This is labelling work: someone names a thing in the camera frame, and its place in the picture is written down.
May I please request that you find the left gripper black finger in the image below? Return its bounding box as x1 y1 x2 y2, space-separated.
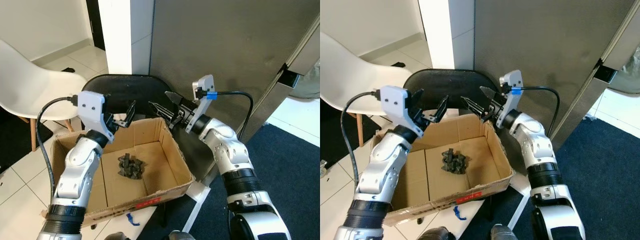
409 89 425 110
433 96 450 124
124 100 137 127

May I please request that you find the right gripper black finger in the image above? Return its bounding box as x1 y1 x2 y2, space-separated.
165 91 187 108
460 96 487 117
148 102 175 123
479 86 501 103

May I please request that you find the black crumpled trash piece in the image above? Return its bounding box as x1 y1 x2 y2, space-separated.
441 149 470 175
117 154 147 180

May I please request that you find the black round chair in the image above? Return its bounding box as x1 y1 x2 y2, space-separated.
402 69 501 114
81 75 173 119

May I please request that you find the open brown cardboard box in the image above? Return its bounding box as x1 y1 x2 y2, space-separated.
41 117 196 228
370 114 515 227

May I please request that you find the white plastic chair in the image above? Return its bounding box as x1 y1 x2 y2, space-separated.
320 32 401 148
0 40 88 151

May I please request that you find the grey metal door panel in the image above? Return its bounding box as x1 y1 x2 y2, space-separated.
150 0 321 182
474 0 640 151

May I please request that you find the black floor rug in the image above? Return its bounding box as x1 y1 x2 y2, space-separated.
0 107 53 173
320 100 359 157

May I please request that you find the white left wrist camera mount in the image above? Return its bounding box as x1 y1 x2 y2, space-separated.
76 91 119 139
380 85 424 132

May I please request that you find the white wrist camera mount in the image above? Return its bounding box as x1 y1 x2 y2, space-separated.
380 85 424 132
186 75 217 134
76 91 119 139
498 70 524 127

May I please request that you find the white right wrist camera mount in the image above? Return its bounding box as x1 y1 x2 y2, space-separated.
186 75 217 134
498 70 524 127

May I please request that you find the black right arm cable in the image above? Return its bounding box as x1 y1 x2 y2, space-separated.
512 86 561 139
205 90 254 142

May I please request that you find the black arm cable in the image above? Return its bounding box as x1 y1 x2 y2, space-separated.
340 91 382 193
36 95 81 201
205 90 254 142
512 86 561 139

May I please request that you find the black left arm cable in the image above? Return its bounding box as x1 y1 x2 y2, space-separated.
340 91 382 193
36 95 81 201

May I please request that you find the black door bracket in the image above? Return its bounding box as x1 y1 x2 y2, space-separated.
594 59 619 84
276 63 302 89

